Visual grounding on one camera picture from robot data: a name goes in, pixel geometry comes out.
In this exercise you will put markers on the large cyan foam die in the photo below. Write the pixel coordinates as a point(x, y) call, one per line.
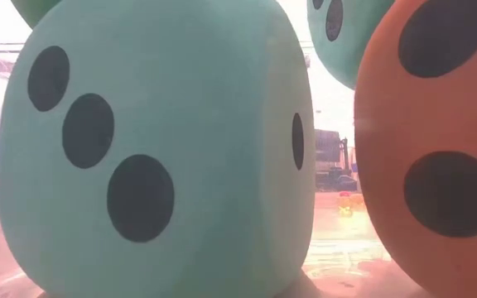
point(358, 49)
point(205, 145)

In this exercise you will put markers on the large orange foam die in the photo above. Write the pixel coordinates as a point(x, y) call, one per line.
point(383, 165)

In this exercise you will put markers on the large green foam die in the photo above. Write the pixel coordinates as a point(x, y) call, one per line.
point(35, 10)

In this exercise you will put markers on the black background monitor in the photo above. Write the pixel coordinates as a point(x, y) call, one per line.
point(327, 145)

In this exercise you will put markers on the small pink die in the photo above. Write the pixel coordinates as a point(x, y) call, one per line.
point(345, 193)

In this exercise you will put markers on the small yellow die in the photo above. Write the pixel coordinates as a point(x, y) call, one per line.
point(345, 206)

